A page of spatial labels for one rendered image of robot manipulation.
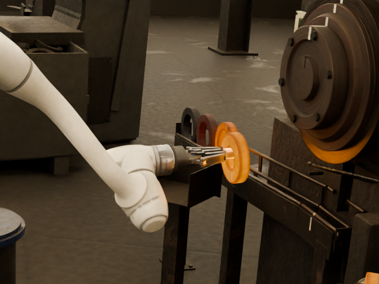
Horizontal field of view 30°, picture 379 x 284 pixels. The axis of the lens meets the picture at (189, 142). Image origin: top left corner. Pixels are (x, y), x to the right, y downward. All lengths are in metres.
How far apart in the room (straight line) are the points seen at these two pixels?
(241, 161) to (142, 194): 0.36
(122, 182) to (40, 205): 2.09
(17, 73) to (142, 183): 0.44
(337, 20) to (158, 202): 0.66
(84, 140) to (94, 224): 1.89
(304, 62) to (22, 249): 1.90
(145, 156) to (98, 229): 1.66
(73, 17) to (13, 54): 3.13
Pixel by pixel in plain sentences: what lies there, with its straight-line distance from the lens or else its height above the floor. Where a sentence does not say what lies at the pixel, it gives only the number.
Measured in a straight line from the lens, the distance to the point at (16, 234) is 2.55.
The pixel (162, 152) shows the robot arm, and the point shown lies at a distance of 2.01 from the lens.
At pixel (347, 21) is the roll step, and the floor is 1.28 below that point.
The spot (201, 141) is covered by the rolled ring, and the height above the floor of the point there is 0.64.
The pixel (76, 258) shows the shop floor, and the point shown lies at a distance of 3.31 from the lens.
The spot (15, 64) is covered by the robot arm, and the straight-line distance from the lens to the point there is 1.67.
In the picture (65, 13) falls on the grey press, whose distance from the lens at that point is 4.93.
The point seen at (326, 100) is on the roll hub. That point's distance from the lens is 1.84.
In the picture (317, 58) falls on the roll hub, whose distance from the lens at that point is 1.90.
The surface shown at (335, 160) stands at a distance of 1.97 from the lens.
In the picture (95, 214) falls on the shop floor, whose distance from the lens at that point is 3.78.
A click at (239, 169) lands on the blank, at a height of 0.81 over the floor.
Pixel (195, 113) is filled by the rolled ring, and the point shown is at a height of 0.73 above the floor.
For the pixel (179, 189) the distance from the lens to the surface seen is 2.49.
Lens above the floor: 1.48
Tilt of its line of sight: 17 degrees down
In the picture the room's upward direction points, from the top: 4 degrees clockwise
